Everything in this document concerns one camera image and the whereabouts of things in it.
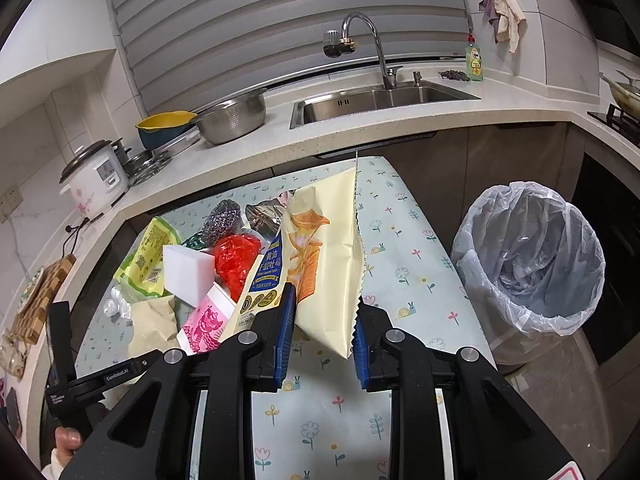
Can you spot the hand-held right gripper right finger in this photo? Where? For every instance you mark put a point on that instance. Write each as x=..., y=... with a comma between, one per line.
x=361, y=355

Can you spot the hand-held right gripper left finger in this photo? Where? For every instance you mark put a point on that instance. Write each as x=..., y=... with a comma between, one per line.
x=285, y=330

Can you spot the yellow snack bag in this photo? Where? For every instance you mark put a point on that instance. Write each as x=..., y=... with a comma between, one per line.
x=325, y=270

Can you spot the steel wool scrubber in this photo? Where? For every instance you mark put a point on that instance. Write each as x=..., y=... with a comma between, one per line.
x=222, y=217

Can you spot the yellow-green plastic packet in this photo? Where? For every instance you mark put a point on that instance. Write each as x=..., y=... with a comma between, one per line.
x=150, y=255

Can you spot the trash bin with clear liner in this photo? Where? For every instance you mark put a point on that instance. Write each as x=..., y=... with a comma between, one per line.
x=525, y=330

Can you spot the person's left hand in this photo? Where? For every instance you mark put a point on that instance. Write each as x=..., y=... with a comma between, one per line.
x=69, y=439

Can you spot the pink and white packet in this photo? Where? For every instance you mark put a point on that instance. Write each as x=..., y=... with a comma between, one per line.
x=207, y=322

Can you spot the red plastic wrapper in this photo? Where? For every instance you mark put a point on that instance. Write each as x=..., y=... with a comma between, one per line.
x=235, y=260

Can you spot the crumpled clear plastic wrapper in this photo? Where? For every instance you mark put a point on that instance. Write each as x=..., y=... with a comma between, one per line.
x=117, y=305

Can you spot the beige paper bag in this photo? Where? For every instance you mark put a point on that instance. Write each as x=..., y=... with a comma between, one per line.
x=155, y=325

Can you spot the green foil packet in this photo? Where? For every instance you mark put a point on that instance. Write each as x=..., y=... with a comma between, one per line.
x=265, y=217

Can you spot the white sponge block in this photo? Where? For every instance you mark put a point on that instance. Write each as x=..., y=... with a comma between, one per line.
x=187, y=270

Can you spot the floral tablecloth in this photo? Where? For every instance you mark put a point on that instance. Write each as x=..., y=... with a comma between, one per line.
x=425, y=260

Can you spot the white floral rice cooker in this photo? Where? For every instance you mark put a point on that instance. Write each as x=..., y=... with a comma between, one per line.
x=95, y=180

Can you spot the rectangular steel tray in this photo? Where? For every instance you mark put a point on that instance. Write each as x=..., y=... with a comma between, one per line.
x=177, y=141

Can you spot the steel colander bowl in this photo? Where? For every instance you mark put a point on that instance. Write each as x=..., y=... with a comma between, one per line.
x=232, y=115

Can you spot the yellow and blue bowl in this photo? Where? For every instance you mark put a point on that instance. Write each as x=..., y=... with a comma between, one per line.
x=165, y=125

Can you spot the small steel pot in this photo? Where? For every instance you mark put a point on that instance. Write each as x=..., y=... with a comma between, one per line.
x=120, y=150

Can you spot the stainless steel sink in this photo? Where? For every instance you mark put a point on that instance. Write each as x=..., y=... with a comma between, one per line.
x=380, y=100

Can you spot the black oven door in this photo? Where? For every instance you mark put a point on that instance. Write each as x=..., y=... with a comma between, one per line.
x=610, y=260

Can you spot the sink soap pump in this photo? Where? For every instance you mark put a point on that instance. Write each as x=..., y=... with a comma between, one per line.
x=416, y=77

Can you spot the dark scouring pad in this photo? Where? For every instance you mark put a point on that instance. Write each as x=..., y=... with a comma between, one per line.
x=455, y=75

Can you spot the chrome kitchen faucet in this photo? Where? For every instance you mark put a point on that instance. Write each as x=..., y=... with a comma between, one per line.
x=370, y=35

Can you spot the green dish soap bottle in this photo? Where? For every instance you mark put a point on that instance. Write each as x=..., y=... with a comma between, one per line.
x=475, y=60

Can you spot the grey window blind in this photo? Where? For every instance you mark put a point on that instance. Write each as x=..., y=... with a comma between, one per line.
x=250, y=10

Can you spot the black gas stove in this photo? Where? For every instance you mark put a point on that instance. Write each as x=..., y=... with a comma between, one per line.
x=617, y=119

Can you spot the beige hanging cloth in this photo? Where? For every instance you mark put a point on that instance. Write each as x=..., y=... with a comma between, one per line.
x=510, y=15

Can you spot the steel wok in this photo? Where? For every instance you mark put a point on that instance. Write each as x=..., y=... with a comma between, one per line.
x=625, y=92

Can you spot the purple hanging cloth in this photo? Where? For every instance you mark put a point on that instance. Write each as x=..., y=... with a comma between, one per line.
x=489, y=2

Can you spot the black range hood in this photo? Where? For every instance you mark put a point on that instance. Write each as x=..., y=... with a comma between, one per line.
x=600, y=0

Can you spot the wall socket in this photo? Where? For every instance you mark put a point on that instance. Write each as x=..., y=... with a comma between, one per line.
x=10, y=200

